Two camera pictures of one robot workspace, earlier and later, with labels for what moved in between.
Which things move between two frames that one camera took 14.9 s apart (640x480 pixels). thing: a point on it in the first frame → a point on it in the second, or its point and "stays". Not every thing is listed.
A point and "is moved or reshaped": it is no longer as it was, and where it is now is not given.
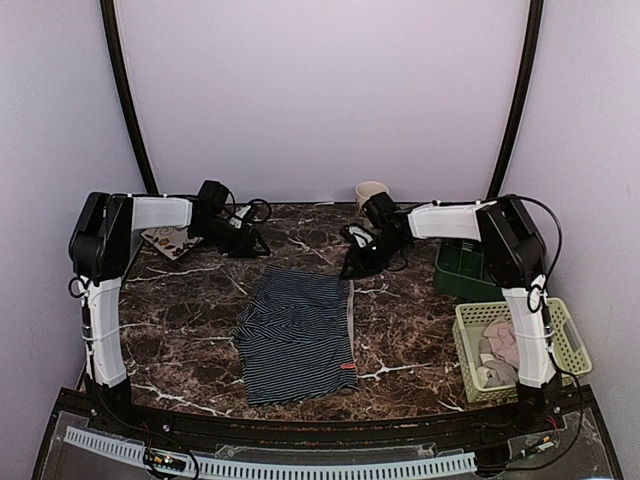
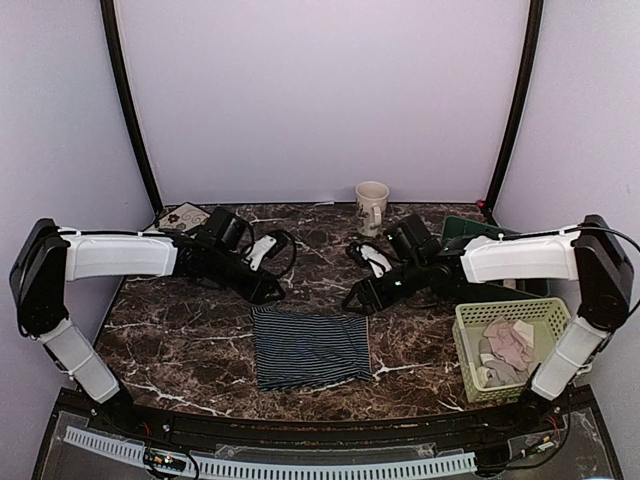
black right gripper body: (377, 259) → (414, 279)
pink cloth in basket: (503, 341) stays
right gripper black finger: (352, 267) → (362, 298)
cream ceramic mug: (367, 189) stays
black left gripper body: (228, 242) → (221, 272)
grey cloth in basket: (501, 373) stays
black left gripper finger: (258, 243) → (267, 290)
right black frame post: (534, 30) stays
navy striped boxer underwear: (296, 337) is moved or reshaped
